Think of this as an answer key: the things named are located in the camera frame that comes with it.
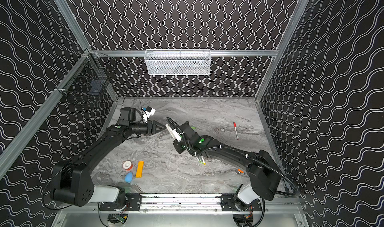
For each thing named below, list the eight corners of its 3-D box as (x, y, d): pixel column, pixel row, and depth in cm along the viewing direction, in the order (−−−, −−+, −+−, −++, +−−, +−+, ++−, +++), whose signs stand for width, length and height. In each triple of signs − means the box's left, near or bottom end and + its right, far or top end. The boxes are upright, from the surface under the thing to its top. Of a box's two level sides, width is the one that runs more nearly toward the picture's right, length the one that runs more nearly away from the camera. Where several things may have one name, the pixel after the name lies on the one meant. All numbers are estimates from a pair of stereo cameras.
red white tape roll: (123, 170, 87) (121, 168, 85) (125, 161, 90) (124, 160, 88) (131, 170, 87) (130, 168, 85) (134, 161, 90) (132, 160, 88)
